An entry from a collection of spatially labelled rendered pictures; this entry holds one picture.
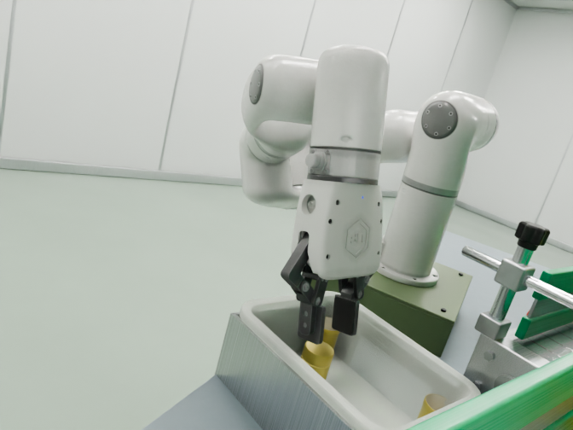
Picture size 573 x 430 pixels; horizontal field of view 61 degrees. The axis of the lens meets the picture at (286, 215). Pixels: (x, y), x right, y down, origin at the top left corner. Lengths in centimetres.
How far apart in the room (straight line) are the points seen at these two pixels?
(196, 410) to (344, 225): 24
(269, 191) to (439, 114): 29
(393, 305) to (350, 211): 32
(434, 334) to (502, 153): 645
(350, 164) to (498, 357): 25
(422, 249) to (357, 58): 42
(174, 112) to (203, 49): 55
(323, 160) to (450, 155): 34
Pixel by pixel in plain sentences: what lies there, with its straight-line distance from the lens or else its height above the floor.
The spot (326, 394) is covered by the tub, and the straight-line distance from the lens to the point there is 45.
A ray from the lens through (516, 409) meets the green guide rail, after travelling 29.
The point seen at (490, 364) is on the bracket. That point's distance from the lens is 57.
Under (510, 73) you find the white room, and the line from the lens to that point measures 735.
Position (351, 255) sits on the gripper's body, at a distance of 50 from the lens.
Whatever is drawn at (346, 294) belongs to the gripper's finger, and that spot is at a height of 87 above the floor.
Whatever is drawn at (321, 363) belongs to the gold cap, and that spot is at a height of 80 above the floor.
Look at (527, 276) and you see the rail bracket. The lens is 55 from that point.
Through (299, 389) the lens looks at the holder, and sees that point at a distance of 47.
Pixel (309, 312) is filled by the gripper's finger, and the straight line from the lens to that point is 51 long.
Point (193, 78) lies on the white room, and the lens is 417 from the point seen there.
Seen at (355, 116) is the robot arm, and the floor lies 106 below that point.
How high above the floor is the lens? 108
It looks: 15 degrees down
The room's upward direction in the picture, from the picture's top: 16 degrees clockwise
